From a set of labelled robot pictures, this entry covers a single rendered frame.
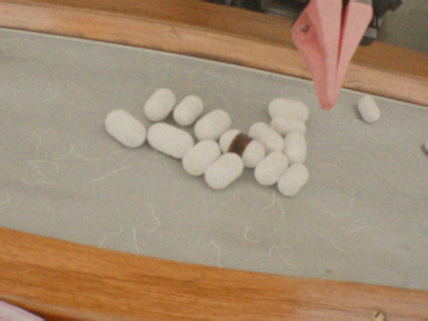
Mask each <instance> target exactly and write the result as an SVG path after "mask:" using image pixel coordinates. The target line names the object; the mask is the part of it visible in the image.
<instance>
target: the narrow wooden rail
mask: <svg viewBox="0 0 428 321"><path fill-rule="evenodd" d="M0 301H1V302H5V303H7V304H9V305H12V306H14V307H17V308H19V309H21V310H25V311H26V312H29V313H31V314H33V315H35V316H37V317H39V318H40V319H42V320H44V321H428V290H424V289H410V288H407V289H406V288H401V287H392V286H382V285H378V284H376V285H373V284H368V283H366V284H362V283H358V282H355V283H354V282H349V281H345V282H344V281H339V280H329V279H319V278H314V277H312V278H309V277H304V276H300V277H298V276H293V275H283V274H278V273H274V274H272V273H267V272H262V271H259V272H257V271H251V270H245V269H242V270H239V269H235V268H229V267H213V266H208V265H203V264H197V263H185V262H180V261H174V260H168V259H162V258H157V257H152V256H146V255H140V254H135V253H129V252H123V251H117V250H112V249H107V248H101V247H98V246H91V245H85V244H81V243H75V242H69V241H63V240H60V239H58V238H53V237H48V236H42V235H37V234H32V233H29V232H27V231H22V230H17V229H12V228H6V227H2V226H0Z"/></svg>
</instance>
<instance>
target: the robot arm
mask: <svg viewBox="0 0 428 321"><path fill-rule="evenodd" d="M402 4H403V0H262V9H263V10H265V11H266V10H267V8H273V9H277V10H282V11H290V12H292V13H296V14H297V15H296V17H295V18H294V20H293V21H292V29H291V39H292V40H293V42H294V43H295V45H296V47H297V49H298V51H299V53H300V54H301V55H302V57H303V59H304V61H305V63H306V65H307V67H308V69H309V71H310V74H311V75H312V78H313V82H314V85H315V90H316V94H317V97H318V101H319V104H320V107H321V109H322V110H326V111H329V110H330V109H331V108H332V107H333V106H334V105H335V103H336V101H337V97H338V95H339V92H340V89H341V85H342V82H343V79H344V78H345V77H344V75H345V73H346V71H347V69H348V67H347V66H348V64H349V62H350V60H351V57H352V56H353V53H354V51H355V49H356V47H357V45H358V46H360V47H367V46H370V45H371V44H372V43H373V42H374V40H376V30H377V29H378V28H379V26H380V18H381V17H382V16H383V15H384V14H385V13H386V12H387V11H393V12H395V10H396V9H398V8H399V7H400V6H401V5H402ZM319 46H320V51H319Z"/></svg>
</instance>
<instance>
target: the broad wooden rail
mask: <svg viewBox="0 0 428 321"><path fill-rule="evenodd" d="M0 28H4V29H9V30H18V31H21V32H35V33H44V34H48V35H58V36H63V37H72V38H76V39H82V40H85V39H87V40H92V41H96V42H101V43H105V42H106V43H112V44H116V45H121V46H126V47H137V48H142V49H146V50H152V51H157V52H163V53H168V54H177V55H183V56H190V57H197V58H202V59H206V60H210V61H214V62H219V63H224V64H229V65H234V66H239V67H245V68H249V69H255V70H259V71H265V72H270V73H275V74H279V75H284V76H288V77H294V78H298V79H304V80H307V81H313V78H312V75H311V74H310V71H309V69H308V67H307V65H306V63H305V61H304V59H303V57H302V55H301V54H300V53H299V51H298V49H297V47H296V45H295V43H294V42H293V40H292V39H291V29H292V21H291V20H289V19H286V18H281V17H277V16H271V15H267V14H262V13H257V12H253V11H245V10H242V9H238V8H233V7H229V6H224V5H219V4H214V3H209V2H204V1H199V0H0ZM347 67H348V69H347V71H346V73H345V75H344V77H345V78H344V79H343V82H342V85H341V89H345V90H350V91H354V92H359V93H362V94H367V95H372V96H380V97H385V98H388V99H393V100H397V101H401V102H405V103H410V104H414V105H418V106H422V107H427V108H428V53H421V52H417V51H412V50H408V49H404V48H400V47H397V46H392V45H390V44H387V43H383V42H379V41H374V42H373V43H372V44H371V45H370V46H367V47H360V46H358V45H357V47H356V49H355V51H354V53H353V56H352V57H351V60H350V62H349V64H348V66H347Z"/></svg>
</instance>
